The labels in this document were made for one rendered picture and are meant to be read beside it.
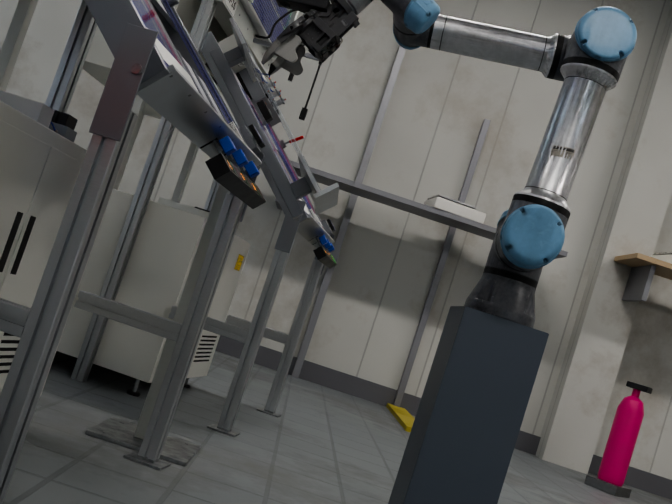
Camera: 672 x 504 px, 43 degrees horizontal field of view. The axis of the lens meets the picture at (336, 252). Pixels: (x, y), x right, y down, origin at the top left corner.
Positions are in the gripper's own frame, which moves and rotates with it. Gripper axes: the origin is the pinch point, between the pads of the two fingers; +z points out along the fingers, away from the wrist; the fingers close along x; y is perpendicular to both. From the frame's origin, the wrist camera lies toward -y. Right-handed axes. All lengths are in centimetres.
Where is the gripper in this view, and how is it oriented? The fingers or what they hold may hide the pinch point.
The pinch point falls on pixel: (267, 62)
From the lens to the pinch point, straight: 180.9
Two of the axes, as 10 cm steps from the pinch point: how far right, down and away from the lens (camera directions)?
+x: 1.1, 1.1, 9.9
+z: -7.2, 6.9, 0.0
